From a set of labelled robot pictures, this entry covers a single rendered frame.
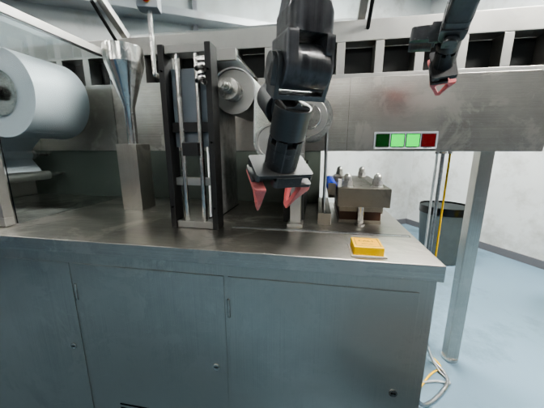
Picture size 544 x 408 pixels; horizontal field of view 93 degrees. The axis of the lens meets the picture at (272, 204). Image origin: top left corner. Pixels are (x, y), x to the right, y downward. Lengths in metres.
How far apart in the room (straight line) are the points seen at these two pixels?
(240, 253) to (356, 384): 0.48
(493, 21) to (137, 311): 1.59
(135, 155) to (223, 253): 0.65
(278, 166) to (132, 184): 0.86
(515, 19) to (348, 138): 0.70
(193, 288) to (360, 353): 0.48
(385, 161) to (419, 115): 2.83
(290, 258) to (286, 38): 0.46
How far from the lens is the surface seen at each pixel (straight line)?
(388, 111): 1.25
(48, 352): 1.27
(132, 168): 1.20
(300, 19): 0.38
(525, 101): 1.45
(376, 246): 0.68
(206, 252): 0.70
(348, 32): 1.30
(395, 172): 4.23
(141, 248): 0.79
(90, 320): 1.06
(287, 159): 0.42
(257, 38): 1.32
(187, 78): 0.90
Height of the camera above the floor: 1.15
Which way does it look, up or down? 12 degrees down
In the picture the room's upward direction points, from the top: straight up
